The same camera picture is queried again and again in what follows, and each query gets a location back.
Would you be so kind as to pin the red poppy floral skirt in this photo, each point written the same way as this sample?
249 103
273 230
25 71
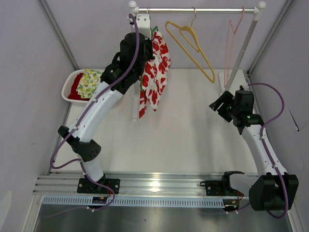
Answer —
155 76

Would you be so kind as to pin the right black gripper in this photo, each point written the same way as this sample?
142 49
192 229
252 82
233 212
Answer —
226 98

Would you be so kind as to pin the red folded cloth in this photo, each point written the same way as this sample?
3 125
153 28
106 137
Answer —
73 92

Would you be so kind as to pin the aluminium mounting rail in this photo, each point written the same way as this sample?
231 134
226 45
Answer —
170 185

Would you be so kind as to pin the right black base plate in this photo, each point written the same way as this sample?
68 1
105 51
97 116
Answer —
218 188

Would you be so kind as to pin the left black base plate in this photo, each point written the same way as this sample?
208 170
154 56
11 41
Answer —
85 186

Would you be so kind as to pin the white clothes rack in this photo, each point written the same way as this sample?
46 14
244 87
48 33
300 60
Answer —
189 34

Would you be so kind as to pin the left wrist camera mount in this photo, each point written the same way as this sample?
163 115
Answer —
143 24

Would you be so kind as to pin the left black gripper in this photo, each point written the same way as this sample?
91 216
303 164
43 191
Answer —
149 43

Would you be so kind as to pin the white slotted cable duct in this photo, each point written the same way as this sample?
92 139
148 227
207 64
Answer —
135 201

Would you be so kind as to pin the lemon print folded cloth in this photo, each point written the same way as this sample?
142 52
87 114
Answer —
88 83

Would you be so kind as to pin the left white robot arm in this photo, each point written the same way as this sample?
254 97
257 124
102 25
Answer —
123 72

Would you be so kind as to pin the white perforated plastic basket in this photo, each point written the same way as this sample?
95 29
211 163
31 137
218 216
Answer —
67 87

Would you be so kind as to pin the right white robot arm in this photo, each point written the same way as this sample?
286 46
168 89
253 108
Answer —
275 188

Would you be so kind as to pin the green hanger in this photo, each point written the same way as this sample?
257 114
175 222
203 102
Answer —
154 29

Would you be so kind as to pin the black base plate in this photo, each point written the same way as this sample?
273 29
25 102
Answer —
85 186
218 188

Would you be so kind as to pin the pink hanger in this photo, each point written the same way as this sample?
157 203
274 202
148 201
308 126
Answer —
230 41

